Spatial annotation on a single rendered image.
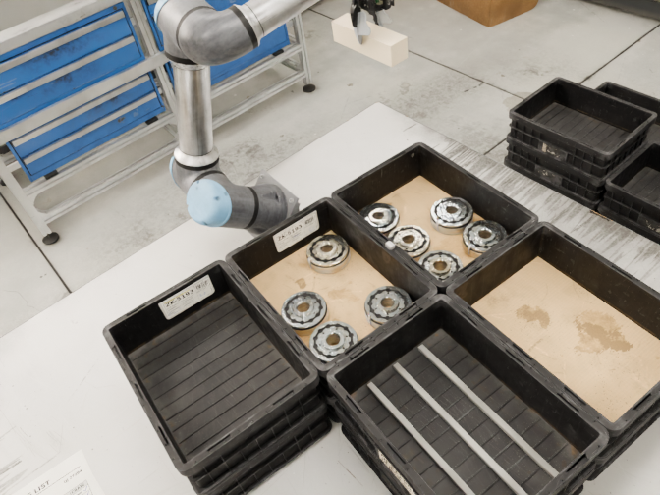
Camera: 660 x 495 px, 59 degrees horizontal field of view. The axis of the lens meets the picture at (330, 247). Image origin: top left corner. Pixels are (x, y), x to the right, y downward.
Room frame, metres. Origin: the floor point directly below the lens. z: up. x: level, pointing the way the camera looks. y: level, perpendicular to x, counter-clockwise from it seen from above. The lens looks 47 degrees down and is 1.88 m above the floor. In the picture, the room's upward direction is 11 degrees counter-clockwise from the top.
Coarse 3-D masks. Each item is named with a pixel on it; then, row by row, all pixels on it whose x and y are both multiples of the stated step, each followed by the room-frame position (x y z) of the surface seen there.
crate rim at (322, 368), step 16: (304, 208) 1.04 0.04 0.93; (336, 208) 1.02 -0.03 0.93; (288, 224) 1.00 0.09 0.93; (256, 240) 0.96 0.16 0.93; (400, 256) 0.83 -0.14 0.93; (240, 272) 0.89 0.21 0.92; (416, 272) 0.78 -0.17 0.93; (256, 288) 0.82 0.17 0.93; (432, 288) 0.73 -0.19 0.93; (416, 304) 0.69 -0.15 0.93; (368, 336) 0.64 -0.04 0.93; (304, 352) 0.64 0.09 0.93; (352, 352) 0.61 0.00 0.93; (320, 368) 0.59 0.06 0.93
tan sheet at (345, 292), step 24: (288, 264) 0.96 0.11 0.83; (360, 264) 0.91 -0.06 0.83; (264, 288) 0.90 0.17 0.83; (288, 288) 0.89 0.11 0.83; (312, 288) 0.87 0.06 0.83; (336, 288) 0.86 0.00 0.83; (360, 288) 0.84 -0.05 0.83; (336, 312) 0.79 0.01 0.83; (360, 312) 0.78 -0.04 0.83; (360, 336) 0.71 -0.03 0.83
